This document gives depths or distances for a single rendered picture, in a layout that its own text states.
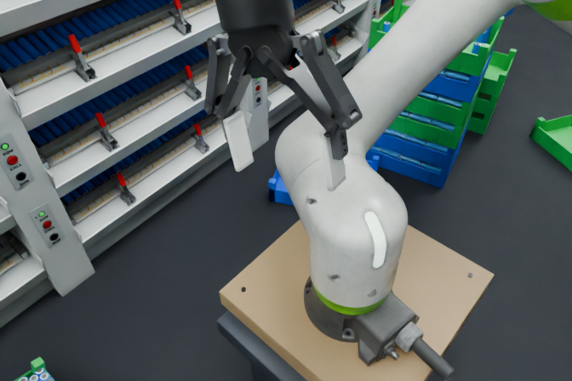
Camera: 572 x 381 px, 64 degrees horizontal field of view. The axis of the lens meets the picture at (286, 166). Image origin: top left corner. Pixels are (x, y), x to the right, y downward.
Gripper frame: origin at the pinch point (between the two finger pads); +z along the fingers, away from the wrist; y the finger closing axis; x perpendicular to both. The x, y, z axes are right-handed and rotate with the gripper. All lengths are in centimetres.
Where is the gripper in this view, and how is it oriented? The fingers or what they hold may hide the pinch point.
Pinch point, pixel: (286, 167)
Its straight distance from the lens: 53.4
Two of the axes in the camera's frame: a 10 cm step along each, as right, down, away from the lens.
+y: 8.0, 1.5, -5.9
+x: 5.8, -4.6, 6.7
